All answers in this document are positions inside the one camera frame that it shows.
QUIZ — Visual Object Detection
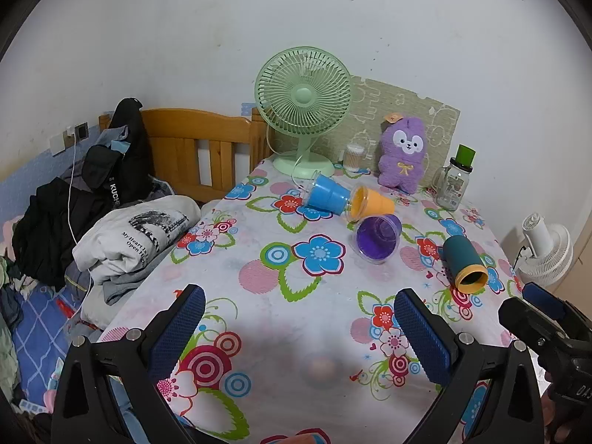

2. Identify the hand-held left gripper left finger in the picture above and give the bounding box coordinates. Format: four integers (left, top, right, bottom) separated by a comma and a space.
50, 283, 206, 444

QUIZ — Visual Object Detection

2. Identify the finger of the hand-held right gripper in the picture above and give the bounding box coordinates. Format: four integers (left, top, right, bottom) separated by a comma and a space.
523, 282, 592, 336
498, 296, 562, 367

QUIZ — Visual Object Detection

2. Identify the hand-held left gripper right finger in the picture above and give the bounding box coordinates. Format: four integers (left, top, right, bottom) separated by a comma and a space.
393, 288, 546, 444

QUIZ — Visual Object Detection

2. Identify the teal cup with yellow rim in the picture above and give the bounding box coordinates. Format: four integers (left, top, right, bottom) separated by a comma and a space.
443, 235, 490, 293

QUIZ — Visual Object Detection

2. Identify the purple cup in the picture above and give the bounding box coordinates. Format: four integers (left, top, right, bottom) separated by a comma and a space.
354, 214, 403, 266

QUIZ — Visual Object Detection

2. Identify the orange cup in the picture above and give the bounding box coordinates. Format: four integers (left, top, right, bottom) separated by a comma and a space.
346, 185, 397, 223

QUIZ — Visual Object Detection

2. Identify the blue cup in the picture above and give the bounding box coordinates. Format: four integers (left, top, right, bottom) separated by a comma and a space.
303, 170, 353, 216

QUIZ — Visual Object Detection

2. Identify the person's right hand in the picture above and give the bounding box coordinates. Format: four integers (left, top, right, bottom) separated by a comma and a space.
542, 391, 572, 444

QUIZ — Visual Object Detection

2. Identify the white fan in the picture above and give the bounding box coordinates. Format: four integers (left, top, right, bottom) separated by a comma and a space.
515, 213, 575, 288

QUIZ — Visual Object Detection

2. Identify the grey folded clothing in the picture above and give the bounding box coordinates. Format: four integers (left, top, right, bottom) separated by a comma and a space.
80, 261, 155, 330

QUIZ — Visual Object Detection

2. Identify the white printed shirt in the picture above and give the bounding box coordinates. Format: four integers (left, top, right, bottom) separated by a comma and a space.
72, 195, 202, 286

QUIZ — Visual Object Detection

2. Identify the floral tablecloth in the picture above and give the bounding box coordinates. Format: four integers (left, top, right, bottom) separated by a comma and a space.
98, 157, 527, 444

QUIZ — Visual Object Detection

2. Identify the glass jar with green lid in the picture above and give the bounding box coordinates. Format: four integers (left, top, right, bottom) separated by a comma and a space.
433, 144, 477, 211

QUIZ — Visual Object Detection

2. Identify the blue plaid bedsheet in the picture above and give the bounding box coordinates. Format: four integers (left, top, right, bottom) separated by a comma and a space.
0, 280, 109, 428

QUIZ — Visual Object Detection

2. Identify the pile of black clothes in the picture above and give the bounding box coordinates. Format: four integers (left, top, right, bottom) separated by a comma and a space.
11, 97, 156, 288

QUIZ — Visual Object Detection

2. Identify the purple plush toy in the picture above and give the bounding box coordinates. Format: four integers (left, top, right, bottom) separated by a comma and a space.
377, 113, 429, 194

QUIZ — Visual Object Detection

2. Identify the cotton swab container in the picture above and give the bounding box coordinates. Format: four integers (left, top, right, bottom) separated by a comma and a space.
342, 144, 366, 170

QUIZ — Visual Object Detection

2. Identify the wooden headboard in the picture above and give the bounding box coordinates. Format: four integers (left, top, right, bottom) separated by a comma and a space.
99, 107, 275, 204

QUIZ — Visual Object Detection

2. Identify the green desk fan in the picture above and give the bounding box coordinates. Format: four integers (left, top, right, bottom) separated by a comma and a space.
254, 46, 353, 179

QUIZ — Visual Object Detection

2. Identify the white charging cable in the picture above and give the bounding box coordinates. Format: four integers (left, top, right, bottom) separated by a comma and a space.
64, 136, 94, 330

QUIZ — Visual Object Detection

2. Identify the white fan cable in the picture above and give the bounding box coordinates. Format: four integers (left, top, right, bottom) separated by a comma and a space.
265, 122, 321, 196

